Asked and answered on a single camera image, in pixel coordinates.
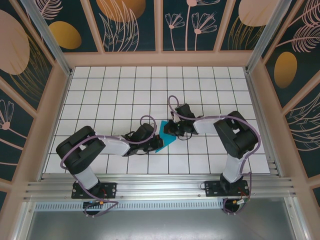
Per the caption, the grey metal sheet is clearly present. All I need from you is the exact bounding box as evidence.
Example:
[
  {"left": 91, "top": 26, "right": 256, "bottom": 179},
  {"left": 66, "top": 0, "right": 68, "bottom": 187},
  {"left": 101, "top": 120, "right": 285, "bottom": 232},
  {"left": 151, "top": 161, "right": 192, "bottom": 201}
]
[{"left": 24, "top": 209, "right": 297, "bottom": 240}]

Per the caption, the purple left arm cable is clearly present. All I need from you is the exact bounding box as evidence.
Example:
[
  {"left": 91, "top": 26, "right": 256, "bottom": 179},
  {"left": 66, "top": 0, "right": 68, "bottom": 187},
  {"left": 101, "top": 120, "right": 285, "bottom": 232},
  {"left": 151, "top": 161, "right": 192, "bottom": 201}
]
[{"left": 61, "top": 114, "right": 161, "bottom": 219}]

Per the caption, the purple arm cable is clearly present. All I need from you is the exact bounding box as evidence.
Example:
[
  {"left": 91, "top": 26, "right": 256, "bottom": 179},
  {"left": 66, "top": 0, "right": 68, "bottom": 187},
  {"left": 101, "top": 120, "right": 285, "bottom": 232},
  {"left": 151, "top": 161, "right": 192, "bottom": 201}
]
[
  {"left": 167, "top": 95, "right": 262, "bottom": 216},
  {"left": 61, "top": 114, "right": 161, "bottom": 219}
]

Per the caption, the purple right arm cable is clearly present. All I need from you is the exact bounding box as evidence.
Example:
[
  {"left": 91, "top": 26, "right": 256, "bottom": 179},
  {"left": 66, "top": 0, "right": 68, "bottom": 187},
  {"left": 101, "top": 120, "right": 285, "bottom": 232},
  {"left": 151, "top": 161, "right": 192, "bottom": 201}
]
[{"left": 167, "top": 95, "right": 262, "bottom": 216}]

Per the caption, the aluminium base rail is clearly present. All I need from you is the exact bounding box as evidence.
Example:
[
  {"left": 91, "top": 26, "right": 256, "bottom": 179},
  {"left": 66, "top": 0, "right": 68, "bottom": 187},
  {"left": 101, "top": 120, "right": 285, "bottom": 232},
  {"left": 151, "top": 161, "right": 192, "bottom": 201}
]
[{"left": 23, "top": 172, "right": 297, "bottom": 201}]

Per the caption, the slotted metal cable duct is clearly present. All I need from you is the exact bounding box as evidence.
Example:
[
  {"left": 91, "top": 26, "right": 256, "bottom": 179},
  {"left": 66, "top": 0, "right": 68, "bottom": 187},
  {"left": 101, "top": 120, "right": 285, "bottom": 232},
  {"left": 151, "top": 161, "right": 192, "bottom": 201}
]
[{"left": 34, "top": 201, "right": 226, "bottom": 211}]

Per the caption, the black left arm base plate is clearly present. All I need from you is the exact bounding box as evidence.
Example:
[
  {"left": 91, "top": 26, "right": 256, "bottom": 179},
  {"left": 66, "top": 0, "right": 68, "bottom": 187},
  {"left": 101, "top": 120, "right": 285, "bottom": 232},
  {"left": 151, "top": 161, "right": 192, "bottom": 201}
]
[{"left": 71, "top": 182, "right": 118, "bottom": 200}]

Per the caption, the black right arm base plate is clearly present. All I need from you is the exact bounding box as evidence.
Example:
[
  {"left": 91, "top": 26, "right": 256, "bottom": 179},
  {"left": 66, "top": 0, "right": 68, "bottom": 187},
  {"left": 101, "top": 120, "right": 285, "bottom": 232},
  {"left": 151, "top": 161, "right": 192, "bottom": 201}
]
[{"left": 204, "top": 180, "right": 250, "bottom": 198}]

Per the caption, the power connector with wires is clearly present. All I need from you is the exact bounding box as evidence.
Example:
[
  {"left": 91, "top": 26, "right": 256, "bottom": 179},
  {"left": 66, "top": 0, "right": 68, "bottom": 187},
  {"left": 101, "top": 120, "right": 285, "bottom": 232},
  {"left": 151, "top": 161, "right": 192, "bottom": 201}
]
[
  {"left": 83, "top": 199, "right": 107, "bottom": 209},
  {"left": 223, "top": 196, "right": 251, "bottom": 214}
]

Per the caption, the aluminium corner post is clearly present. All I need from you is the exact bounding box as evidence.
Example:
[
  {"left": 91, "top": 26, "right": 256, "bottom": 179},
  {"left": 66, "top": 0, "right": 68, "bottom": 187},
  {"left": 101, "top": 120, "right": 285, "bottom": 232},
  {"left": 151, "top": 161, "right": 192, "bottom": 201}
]
[
  {"left": 245, "top": 0, "right": 289, "bottom": 74},
  {"left": 19, "top": 0, "right": 74, "bottom": 77}
]

